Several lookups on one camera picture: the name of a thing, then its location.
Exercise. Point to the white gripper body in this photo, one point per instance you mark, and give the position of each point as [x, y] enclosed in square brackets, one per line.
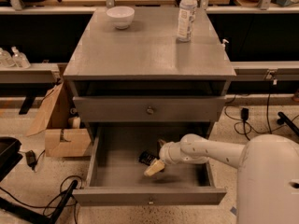
[167, 154]

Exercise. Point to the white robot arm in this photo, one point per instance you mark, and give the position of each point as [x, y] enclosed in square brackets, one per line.
[267, 173]

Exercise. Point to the black rxbar chocolate bar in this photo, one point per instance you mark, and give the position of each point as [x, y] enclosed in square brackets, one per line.
[147, 158]

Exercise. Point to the open grey middle drawer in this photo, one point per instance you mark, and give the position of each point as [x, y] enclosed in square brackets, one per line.
[116, 176]

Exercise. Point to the black chair leg right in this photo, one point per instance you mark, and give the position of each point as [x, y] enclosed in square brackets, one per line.
[283, 119]

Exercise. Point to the closed grey upper drawer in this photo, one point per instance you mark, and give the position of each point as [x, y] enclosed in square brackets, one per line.
[142, 109]

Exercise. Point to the black power adapter left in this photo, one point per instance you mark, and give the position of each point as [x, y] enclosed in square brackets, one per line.
[31, 159]

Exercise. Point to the black power adapter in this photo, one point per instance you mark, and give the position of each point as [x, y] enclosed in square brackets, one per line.
[244, 114]
[31, 159]

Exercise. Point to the open cardboard box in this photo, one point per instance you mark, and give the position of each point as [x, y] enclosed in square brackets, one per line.
[57, 118]

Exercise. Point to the grey wooden drawer cabinet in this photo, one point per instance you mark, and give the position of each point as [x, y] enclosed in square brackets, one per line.
[147, 60]

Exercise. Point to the grey shelf left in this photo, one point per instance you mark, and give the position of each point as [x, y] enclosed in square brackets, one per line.
[36, 73]

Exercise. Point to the small white pump bottle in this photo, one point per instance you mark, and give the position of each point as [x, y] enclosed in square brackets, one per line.
[225, 44]

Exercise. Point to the grey shelf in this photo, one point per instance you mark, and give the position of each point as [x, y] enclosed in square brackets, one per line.
[36, 73]
[266, 71]

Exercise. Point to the white ceramic bowl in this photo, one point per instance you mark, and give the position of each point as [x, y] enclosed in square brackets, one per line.
[121, 17]

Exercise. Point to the clear sanitizer pump bottle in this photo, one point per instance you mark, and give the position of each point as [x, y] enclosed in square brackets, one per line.
[20, 58]

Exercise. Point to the black power adapter right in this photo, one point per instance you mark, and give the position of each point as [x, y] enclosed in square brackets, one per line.
[244, 114]

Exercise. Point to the black bin left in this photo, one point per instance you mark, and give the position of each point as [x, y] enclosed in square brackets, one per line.
[9, 155]

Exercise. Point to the grey shelf right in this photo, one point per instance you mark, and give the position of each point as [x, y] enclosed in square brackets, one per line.
[266, 71]

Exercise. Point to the clear plastic water bottle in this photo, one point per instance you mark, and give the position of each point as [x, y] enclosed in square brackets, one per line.
[186, 17]

